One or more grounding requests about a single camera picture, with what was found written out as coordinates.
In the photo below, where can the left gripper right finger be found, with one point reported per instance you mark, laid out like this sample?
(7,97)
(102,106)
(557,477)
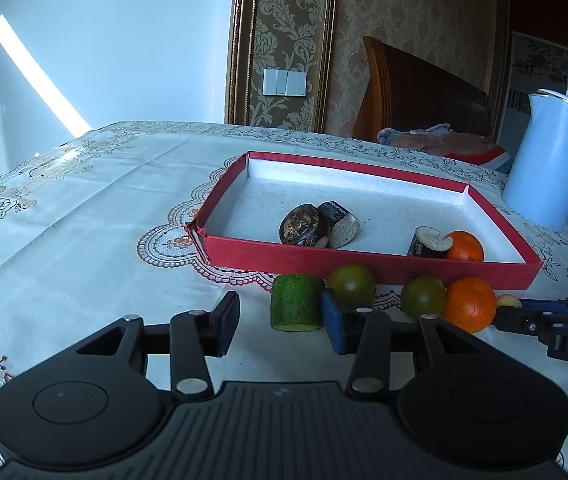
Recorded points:
(363,333)

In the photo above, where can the dark eggplant chunk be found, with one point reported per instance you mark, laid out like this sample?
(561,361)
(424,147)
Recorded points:
(342,225)
(427,242)

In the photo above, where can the light blue electric kettle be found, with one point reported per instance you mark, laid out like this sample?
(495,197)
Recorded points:
(537,185)

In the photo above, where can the pink patterned pillow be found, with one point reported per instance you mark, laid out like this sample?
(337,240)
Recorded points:
(443,141)

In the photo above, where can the red shallow box tray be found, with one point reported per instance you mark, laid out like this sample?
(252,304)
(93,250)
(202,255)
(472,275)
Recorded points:
(237,225)

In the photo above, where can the floral white tablecloth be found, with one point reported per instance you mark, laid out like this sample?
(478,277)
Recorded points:
(93,230)

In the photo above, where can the green cucumber chunk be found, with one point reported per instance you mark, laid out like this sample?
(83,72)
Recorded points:
(296,303)

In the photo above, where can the round dark brown fruit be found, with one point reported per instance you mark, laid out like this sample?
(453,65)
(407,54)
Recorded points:
(304,226)

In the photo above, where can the dark wooden wall frame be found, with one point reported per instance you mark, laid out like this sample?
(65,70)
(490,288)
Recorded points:
(267,35)

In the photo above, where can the small yellow longan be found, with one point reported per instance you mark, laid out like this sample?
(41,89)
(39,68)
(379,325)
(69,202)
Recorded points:
(509,301)

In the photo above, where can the small orange mandarin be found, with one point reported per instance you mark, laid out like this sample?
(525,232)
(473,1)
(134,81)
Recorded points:
(465,247)

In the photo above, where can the green tomato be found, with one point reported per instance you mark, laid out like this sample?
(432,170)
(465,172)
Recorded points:
(423,294)
(353,285)

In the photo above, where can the white wall switch panel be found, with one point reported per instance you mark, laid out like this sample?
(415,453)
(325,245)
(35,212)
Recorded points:
(278,82)

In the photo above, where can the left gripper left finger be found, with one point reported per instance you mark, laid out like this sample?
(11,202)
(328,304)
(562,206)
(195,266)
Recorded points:
(194,335)

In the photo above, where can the patterned wardrobe door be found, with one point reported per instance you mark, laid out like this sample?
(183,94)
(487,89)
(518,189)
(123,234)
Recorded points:
(536,64)

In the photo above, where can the large orange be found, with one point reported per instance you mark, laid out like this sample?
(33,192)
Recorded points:
(470,304)

